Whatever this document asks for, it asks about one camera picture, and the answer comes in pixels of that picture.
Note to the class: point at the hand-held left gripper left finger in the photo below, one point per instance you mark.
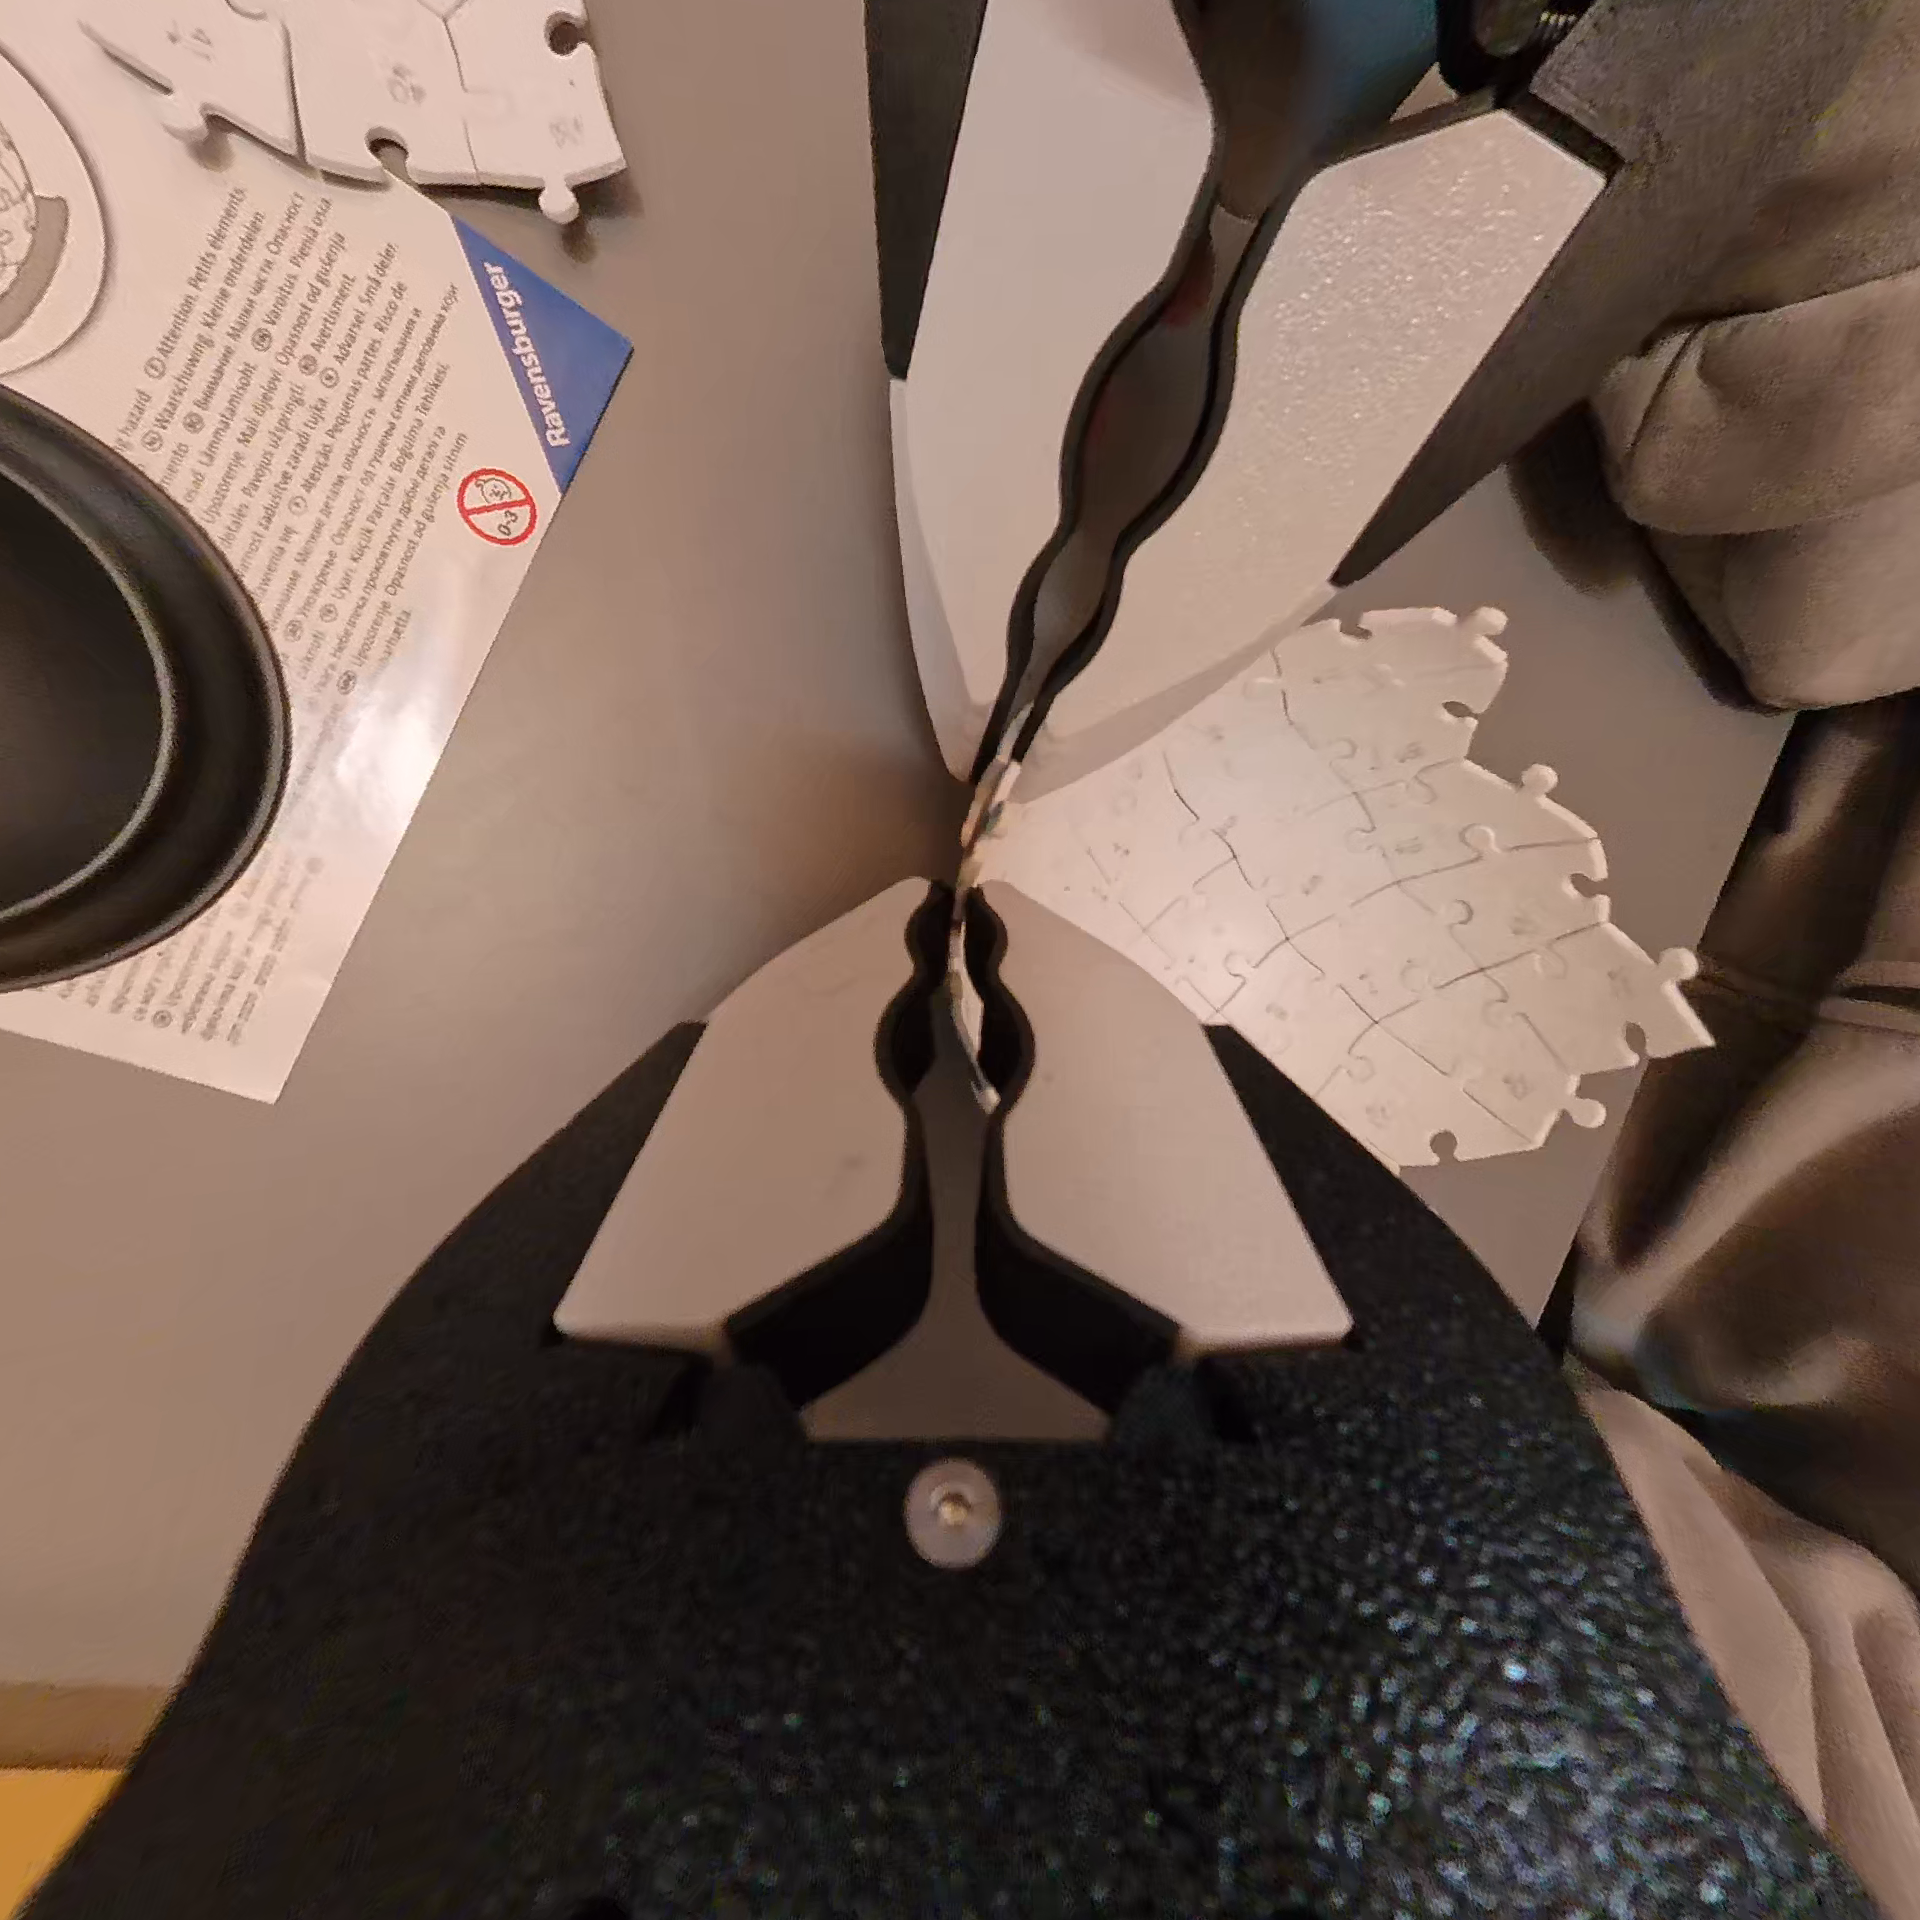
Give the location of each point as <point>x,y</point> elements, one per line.
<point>764,1140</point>

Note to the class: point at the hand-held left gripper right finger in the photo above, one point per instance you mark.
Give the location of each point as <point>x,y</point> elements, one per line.
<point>1154,1171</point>

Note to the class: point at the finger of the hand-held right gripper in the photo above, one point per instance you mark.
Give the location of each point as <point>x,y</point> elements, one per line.
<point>1381,345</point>
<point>1021,300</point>

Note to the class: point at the large joined white puzzle section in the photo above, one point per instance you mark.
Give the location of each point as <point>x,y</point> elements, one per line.
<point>1381,901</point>

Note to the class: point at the small joined white puzzle section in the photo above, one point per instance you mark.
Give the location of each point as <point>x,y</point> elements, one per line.
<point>434,91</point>

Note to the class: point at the person's grey clothing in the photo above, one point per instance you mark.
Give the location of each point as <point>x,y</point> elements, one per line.
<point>1754,1201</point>

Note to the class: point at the printed paper instruction leaflet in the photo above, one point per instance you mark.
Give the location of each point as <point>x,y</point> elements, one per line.
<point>390,494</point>

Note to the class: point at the black round bowl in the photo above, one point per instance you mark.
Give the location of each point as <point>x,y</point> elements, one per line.
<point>181,705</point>

